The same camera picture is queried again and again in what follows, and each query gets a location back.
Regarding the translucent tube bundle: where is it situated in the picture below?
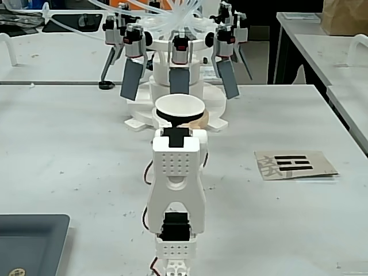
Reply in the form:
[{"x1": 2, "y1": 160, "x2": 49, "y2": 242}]
[{"x1": 42, "y1": 0, "x2": 221, "y2": 41}]

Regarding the white arched handle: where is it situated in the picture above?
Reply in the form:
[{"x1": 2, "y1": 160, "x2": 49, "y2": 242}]
[
  {"x1": 347, "y1": 33, "x2": 368, "y2": 67},
  {"x1": 0, "y1": 32, "x2": 18, "y2": 67}
]

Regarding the red black arm cable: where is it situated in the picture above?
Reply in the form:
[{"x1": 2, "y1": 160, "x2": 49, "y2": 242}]
[{"x1": 142, "y1": 205, "x2": 152, "y2": 231}]

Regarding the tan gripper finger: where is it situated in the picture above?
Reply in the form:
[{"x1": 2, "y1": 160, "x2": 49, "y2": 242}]
[{"x1": 186, "y1": 110, "x2": 211, "y2": 129}]

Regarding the dark grey tray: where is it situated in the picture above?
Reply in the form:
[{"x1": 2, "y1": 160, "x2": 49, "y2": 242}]
[{"x1": 0, "y1": 213, "x2": 71, "y2": 276}]

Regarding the grey paddle plate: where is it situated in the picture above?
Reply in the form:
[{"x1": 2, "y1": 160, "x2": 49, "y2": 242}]
[
  {"x1": 168, "y1": 67, "x2": 190, "y2": 96},
  {"x1": 120, "y1": 59, "x2": 144, "y2": 102},
  {"x1": 99, "y1": 44, "x2": 121, "y2": 83},
  {"x1": 234, "y1": 43, "x2": 254, "y2": 82},
  {"x1": 216, "y1": 59, "x2": 240, "y2": 100}
]

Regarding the white round machine base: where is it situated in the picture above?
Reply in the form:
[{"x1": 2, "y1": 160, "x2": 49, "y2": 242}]
[{"x1": 124, "y1": 37, "x2": 229, "y2": 133}]

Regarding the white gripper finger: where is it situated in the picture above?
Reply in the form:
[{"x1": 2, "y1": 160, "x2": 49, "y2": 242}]
[{"x1": 151, "y1": 108, "x2": 171, "y2": 131}]

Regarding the white printed label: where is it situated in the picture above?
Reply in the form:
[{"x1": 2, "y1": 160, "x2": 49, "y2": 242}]
[{"x1": 199, "y1": 66, "x2": 223, "y2": 81}]

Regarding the silver black motor unit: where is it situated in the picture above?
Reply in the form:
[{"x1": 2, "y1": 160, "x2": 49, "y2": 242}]
[
  {"x1": 171, "y1": 32, "x2": 193, "y2": 67},
  {"x1": 102, "y1": 14, "x2": 125, "y2": 47},
  {"x1": 220, "y1": 2, "x2": 249, "y2": 44},
  {"x1": 123, "y1": 24, "x2": 148, "y2": 60},
  {"x1": 212, "y1": 25, "x2": 237, "y2": 60}
]

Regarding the cardboard card with black bars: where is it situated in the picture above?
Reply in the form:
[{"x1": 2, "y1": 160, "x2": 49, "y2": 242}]
[{"x1": 254, "y1": 150, "x2": 339, "y2": 182}]

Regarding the brown paper bag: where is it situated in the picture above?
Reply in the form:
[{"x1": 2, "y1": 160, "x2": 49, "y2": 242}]
[{"x1": 320, "y1": 0, "x2": 368, "y2": 37}]

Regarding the red black gripper cable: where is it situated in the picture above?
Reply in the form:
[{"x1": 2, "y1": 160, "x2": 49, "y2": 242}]
[{"x1": 143, "y1": 159, "x2": 154, "y2": 186}]

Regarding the black paper cup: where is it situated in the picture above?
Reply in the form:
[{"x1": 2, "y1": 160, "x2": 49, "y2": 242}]
[{"x1": 154, "y1": 93, "x2": 206, "y2": 128}]

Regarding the black mat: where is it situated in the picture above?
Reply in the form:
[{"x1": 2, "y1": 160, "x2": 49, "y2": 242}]
[{"x1": 42, "y1": 13, "x2": 105, "y2": 33}]

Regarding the flat book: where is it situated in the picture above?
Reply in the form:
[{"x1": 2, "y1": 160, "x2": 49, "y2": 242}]
[{"x1": 283, "y1": 12, "x2": 321, "y2": 24}]

